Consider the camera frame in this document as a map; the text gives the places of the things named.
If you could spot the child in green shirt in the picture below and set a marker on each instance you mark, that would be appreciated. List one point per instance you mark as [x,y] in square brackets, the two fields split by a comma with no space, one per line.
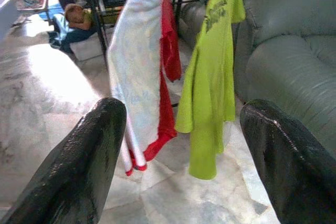
[77,18]

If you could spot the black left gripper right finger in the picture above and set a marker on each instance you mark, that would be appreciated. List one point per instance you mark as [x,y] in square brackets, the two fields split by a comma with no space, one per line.
[296,171]

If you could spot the white and red garment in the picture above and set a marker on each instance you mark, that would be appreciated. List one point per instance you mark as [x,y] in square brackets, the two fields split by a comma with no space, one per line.
[136,51]

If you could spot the black metal shelf frame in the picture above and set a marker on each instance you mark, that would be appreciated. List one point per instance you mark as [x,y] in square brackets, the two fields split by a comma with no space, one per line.
[93,11]

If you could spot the white mattress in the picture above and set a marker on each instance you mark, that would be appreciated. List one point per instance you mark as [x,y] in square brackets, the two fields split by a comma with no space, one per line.
[86,48]

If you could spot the grey-green leather sofa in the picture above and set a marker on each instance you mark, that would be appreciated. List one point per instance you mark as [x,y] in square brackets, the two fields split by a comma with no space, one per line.
[288,64]

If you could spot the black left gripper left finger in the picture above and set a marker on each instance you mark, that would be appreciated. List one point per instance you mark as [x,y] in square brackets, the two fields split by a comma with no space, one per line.
[71,171]

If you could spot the lime green printed shirt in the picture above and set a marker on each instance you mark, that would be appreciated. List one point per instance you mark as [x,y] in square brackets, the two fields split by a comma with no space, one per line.
[210,77]

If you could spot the dark blue cushion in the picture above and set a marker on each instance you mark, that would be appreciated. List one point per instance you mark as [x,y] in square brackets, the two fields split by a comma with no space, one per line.
[71,37]

